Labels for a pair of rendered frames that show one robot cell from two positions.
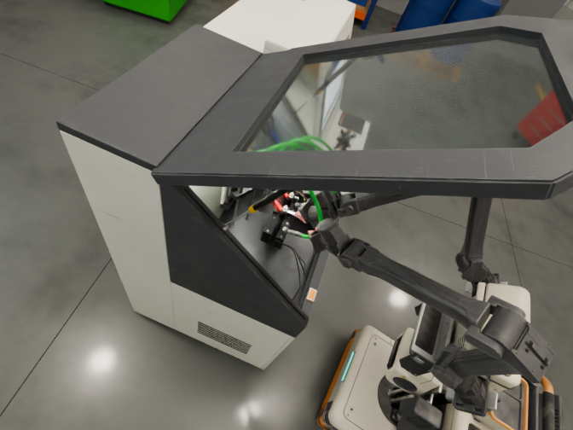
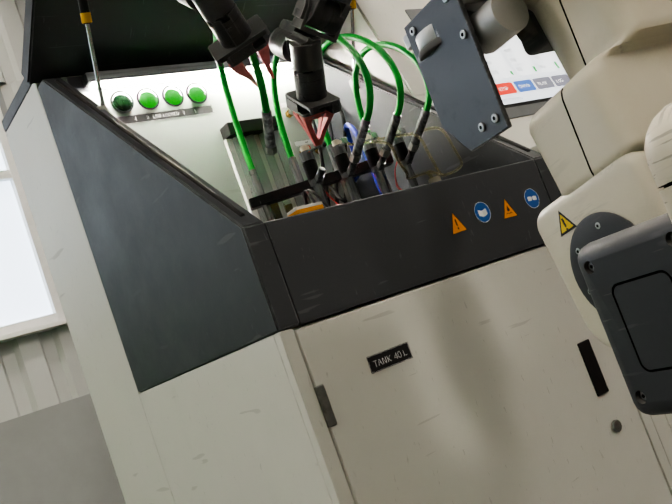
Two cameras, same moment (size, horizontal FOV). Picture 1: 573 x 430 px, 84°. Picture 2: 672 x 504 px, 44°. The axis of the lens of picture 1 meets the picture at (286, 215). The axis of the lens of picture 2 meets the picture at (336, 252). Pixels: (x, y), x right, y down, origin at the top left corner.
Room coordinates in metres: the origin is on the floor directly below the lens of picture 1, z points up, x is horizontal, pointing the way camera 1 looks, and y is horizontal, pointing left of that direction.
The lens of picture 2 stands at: (-0.17, -1.23, 0.74)
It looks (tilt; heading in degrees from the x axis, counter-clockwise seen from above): 6 degrees up; 52
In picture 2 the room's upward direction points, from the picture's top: 20 degrees counter-clockwise
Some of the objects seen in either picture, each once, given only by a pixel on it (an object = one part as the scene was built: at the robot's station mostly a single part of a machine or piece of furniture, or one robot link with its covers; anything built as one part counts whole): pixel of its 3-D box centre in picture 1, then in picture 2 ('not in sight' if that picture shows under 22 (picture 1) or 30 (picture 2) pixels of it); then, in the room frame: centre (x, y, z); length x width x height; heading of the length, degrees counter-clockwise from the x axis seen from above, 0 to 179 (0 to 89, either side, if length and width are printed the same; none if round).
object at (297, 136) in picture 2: not in sight; (318, 146); (1.06, 0.27, 1.20); 0.13 x 0.03 x 0.31; 179
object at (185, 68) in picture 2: not in sight; (199, 69); (0.82, 0.28, 1.43); 0.54 x 0.03 x 0.02; 179
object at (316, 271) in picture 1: (319, 260); (425, 234); (0.81, -0.22, 0.87); 0.62 x 0.04 x 0.16; 179
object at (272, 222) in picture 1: (282, 217); not in sight; (0.94, 0.01, 0.91); 0.34 x 0.10 x 0.15; 179
